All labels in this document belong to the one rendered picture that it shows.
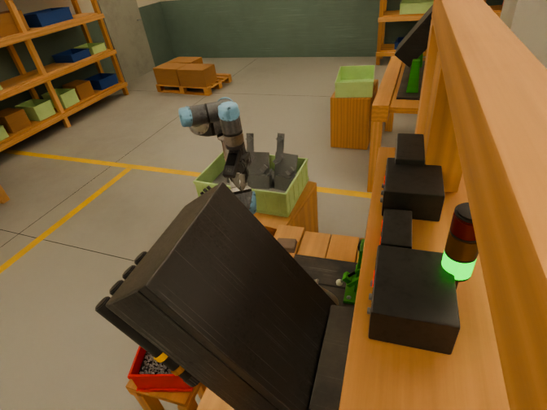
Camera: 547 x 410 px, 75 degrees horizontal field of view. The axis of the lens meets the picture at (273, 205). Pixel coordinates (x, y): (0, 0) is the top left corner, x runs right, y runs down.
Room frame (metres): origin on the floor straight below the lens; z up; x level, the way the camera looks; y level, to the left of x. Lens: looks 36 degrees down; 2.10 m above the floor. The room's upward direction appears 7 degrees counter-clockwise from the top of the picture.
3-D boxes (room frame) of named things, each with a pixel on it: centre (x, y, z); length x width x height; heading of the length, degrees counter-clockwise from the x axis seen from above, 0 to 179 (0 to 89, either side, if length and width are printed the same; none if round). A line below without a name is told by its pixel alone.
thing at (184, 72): (7.03, 1.22, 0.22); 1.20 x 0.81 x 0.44; 60
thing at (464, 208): (0.42, -0.30, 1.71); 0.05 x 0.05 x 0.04
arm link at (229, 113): (1.26, 0.12, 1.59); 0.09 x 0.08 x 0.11; 9
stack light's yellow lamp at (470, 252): (0.42, -0.30, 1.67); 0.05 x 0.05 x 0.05
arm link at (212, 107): (1.36, 0.15, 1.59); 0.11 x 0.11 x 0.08; 9
